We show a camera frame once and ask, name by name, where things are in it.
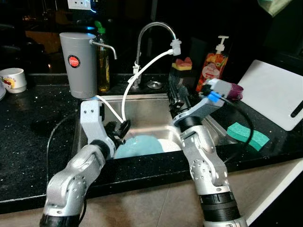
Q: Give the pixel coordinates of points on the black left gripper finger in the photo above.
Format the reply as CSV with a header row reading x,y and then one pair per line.
x,y
124,128

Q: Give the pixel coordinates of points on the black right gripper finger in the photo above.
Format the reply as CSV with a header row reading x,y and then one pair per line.
x,y
185,85
173,92

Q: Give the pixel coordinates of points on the teal plate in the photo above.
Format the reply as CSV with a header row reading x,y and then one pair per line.
x,y
139,146

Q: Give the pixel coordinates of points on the white bowl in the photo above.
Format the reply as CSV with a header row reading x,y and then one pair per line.
x,y
170,145

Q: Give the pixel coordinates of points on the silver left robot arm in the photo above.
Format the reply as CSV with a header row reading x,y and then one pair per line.
x,y
71,179

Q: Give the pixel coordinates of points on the dark sponge holder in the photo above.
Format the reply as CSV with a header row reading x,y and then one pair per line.
x,y
191,78

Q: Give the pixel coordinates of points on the red and yellow sponge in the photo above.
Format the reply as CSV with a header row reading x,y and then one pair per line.
x,y
182,64

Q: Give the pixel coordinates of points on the stainless steel sink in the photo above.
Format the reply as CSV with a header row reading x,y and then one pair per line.
x,y
147,111

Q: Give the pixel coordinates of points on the orange soap pump bottle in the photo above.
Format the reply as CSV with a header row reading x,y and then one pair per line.
x,y
213,66

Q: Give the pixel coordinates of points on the white faucet diverter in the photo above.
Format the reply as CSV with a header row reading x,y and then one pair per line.
x,y
176,47

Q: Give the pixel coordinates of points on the purple cup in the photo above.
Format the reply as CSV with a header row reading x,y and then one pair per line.
x,y
236,91

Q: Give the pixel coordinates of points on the green-capped oil bottle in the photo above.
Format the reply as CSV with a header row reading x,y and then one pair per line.
x,y
104,71

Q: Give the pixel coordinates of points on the grey water filter canister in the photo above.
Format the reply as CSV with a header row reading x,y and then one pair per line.
x,y
80,73

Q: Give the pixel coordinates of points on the teal sponge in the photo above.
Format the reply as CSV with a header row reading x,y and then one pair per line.
x,y
248,137

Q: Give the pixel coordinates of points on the white cutting board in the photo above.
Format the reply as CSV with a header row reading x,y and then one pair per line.
x,y
270,92

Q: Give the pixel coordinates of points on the white printed mug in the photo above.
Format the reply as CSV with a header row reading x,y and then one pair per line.
x,y
13,80

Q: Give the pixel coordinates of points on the white plate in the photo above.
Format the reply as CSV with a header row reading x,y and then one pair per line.
x,y
1,92

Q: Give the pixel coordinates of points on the green hanging cloth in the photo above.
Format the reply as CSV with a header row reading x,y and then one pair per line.
x,y
274,6

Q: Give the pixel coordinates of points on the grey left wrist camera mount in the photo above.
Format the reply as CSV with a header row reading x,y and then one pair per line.
x,y
90,116

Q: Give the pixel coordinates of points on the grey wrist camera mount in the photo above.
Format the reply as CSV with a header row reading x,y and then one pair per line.
x,y
90,116
220,87

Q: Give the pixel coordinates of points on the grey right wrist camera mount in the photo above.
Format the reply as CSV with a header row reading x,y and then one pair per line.
x,y
220,87

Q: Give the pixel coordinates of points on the white wall socket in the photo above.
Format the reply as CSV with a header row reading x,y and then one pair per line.
x,y
79,4

